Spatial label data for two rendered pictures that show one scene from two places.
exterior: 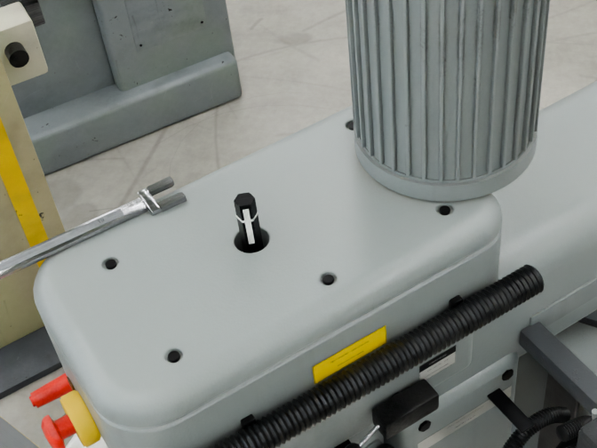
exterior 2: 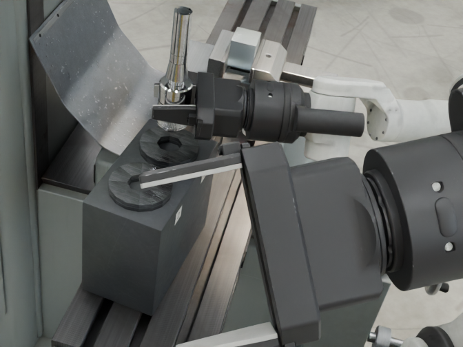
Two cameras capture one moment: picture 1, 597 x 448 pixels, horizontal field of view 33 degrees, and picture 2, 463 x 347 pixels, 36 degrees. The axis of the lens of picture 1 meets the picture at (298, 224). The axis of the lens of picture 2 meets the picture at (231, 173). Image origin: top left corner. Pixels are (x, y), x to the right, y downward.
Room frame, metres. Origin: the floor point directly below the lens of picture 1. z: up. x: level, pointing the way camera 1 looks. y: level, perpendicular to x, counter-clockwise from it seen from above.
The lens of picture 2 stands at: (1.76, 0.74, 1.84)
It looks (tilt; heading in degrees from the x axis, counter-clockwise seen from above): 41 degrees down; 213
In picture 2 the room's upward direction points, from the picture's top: 11 degrees clockwise
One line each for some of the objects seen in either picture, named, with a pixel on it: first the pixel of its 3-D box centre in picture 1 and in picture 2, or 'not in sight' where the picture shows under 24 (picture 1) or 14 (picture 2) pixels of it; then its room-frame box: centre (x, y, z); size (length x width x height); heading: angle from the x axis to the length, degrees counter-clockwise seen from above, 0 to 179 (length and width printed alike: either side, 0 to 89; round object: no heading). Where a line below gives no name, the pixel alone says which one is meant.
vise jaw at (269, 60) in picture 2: not in sight; (269, 64); (0.65, 0.07, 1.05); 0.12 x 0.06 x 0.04; 27
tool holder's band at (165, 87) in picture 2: not in sight; (176, 85); (1.10, 0.20, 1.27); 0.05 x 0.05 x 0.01
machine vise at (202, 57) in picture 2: not in sight; (253, 75); (0.66, 0.05, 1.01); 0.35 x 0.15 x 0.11; 117
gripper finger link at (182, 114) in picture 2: not in sight; (173, 116); (1.12, 0.22, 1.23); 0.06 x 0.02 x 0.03; 131
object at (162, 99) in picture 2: not in sight; (173, 104); (1.10, 0.20, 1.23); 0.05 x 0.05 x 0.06
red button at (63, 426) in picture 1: (59, 429); not in sight; (0.62, 0.28, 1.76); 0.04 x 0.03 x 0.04; 26
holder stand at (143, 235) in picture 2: not in sight; (151, 211); (1.15, 0.22, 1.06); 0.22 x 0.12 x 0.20; 19
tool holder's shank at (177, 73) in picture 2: not in sight; (179, 47); (1.10, 0.20, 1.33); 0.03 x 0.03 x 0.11
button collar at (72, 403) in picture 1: (80, 418); not in sight; (0.63, 0.26, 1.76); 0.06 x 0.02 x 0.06; 26
